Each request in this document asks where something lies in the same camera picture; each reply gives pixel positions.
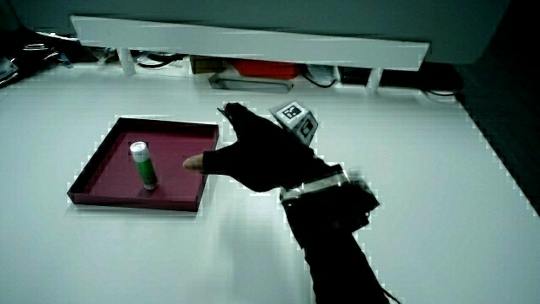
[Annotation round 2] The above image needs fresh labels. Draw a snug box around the maroon square tray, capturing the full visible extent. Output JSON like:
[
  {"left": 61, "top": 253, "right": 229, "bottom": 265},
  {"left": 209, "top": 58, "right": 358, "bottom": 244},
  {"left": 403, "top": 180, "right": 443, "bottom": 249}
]
[{"left": 66, "top": 117, "right": 221, "bottom": 213}]

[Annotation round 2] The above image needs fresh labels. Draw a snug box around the black cable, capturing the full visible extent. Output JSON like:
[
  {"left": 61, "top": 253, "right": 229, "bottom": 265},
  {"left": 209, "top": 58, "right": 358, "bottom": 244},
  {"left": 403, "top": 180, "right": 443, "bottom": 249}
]
[
  {"left": 424, "top": 87, "right": 462, "bottom": 98},
  {"left": 135, "top": 52, "right": 186, "bottom": 70},
  {"left": 301, "top": 72, "right": 338, "bottom": 90}
]

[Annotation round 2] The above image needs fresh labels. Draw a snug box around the person's right hand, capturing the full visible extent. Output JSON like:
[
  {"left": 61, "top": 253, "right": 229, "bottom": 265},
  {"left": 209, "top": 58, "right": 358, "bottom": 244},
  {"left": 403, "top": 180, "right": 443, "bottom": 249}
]
[{"left": 182, "top": 100, "right": 343, "bottom": 193}]

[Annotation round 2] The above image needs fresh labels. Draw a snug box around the grey metal tray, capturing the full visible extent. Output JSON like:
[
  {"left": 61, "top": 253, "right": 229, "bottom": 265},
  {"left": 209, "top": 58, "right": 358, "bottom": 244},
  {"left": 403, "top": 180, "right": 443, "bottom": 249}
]
[{"left": 208, "top": 72, "right": 294, "bottom": 95}]

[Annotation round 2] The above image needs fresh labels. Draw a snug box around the black equipment pile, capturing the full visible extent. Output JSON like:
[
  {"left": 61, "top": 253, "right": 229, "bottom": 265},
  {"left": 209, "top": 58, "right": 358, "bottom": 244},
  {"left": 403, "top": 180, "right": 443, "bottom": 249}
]
[{"left": 0, "top": 25, "right": 81, "bottom": 88}]

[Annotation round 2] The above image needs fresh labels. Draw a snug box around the red box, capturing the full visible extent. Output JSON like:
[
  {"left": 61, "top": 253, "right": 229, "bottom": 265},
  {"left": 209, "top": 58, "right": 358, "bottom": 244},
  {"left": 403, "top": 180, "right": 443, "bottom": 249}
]
[{"left": 231, "top": 59, "right": 302, "bottom": 81}]

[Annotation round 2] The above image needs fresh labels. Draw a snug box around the brown cardboard box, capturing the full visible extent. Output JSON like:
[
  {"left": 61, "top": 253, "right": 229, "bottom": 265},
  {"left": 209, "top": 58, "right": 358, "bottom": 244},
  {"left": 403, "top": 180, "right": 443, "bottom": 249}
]
[{"left": 189, "top": 55, "right": 231, "bottom": 75}]

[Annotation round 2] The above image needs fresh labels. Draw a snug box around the green glue stick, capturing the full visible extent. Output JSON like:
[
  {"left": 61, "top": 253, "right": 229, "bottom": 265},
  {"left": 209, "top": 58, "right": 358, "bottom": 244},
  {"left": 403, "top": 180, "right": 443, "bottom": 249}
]
[{"left": 128, "top": 140, "right": 160, "bottom": 191}]

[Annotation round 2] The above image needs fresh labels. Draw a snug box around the person's right forearm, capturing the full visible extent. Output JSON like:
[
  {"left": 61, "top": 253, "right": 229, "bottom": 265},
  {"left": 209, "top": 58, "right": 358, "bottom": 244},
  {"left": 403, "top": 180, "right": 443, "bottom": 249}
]
[{"left": 278, "top": 166, "right": 401, "bottom": 304}]

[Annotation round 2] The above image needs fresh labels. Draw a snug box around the white raised shelf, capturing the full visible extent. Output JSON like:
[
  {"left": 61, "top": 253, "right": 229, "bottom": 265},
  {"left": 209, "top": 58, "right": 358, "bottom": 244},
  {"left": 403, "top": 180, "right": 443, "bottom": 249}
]
[{"left": 69, "top": 15, "right": 431, "bottom": 95}]

